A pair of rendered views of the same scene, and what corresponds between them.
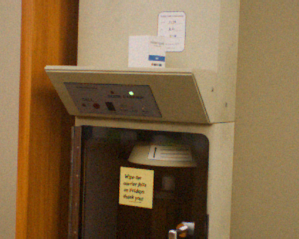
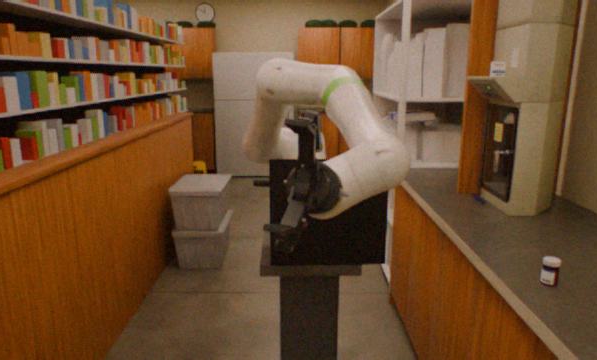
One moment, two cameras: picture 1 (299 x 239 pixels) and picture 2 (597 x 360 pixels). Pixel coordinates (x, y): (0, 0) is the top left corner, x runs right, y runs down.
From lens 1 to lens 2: 1.45 m
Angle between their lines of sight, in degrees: 63
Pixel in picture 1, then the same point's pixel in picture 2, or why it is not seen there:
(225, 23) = (535, 52)
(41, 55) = (475, 71)
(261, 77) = not seen: outside the picture
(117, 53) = not seen: hidden behind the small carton
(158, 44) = (499, 65)
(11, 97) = not seen: hidden behind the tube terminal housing
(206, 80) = (511, 81)
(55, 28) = (487, 57)
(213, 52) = (524, 68)
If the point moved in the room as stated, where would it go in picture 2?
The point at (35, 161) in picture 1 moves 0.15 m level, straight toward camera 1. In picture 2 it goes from (469, 118) to (450, 120)
